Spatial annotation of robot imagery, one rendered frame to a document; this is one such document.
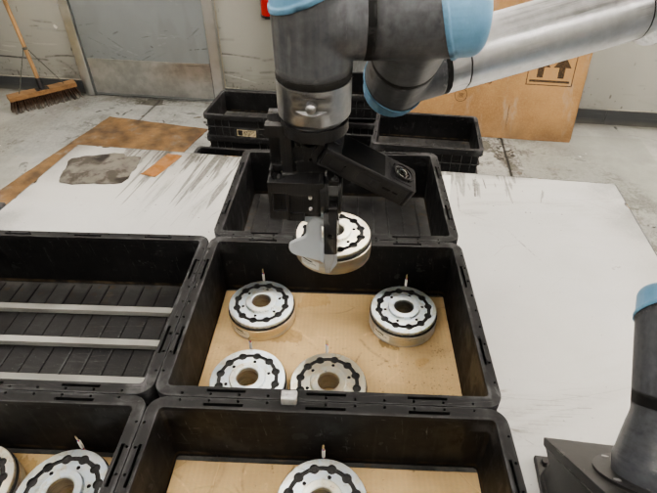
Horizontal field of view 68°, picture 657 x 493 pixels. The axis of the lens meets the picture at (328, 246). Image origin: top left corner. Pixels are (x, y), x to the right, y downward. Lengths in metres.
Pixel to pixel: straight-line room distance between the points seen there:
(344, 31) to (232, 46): 3.22
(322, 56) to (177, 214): 0.90
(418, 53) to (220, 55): 3.26
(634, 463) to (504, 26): 0.50
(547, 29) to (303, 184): 0.32
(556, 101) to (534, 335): 2.52
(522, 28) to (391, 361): 0.46
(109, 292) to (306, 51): 0.60
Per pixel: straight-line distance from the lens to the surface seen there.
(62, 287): 0.97
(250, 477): 0.65
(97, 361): 0.82
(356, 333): 0.78
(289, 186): 0.54
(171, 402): 0.61
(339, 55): 0.47
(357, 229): 0.68
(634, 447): 0.69
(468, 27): 0.47
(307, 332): 0.78
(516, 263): 1.17
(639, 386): 0.69
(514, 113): 3.37
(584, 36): 0.67
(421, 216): 1.03
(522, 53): 0.63
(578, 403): 0.95
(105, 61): 4.08
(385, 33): 0.46
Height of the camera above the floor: 1.41
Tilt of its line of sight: 39 degrees down
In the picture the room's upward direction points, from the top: straight up
